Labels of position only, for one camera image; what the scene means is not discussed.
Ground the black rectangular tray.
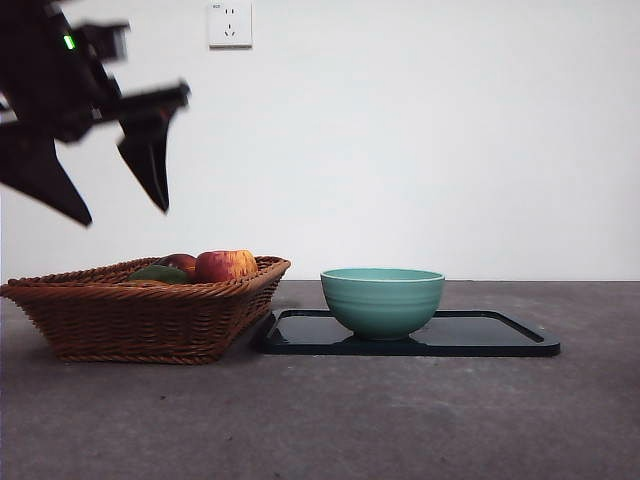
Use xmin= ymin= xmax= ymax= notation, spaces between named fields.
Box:
xmin=257 ymin=308 xmax=561 ymax=358

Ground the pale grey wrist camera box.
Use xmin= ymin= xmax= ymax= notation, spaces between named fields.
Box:
xmin=79 ymin=22 xmax=132 ymax=64

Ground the red yellow apple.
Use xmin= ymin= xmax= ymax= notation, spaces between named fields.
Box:
xmin=194 ymin=249 xmax=259 ymax=283

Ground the dark red fruit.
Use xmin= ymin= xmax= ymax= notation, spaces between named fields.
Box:
xmin=160 ymin=253 xmax=198 ymax=275

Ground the brown wicker basket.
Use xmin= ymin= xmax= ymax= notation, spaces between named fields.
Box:
xmin=0 ymin=255 xmax=292 ymax=366

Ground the green fruit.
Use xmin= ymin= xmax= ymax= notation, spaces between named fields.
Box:
xmin=127 ymin=264 xmax=190 ymax=285

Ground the white wall socket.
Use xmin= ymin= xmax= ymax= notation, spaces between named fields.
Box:
xmin=208 ymin=1 xmax=254 ymax=50

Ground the teal ceramic bowl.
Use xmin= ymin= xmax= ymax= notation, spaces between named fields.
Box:
xmin=319 ymin=267 xmax=446 ymax=342

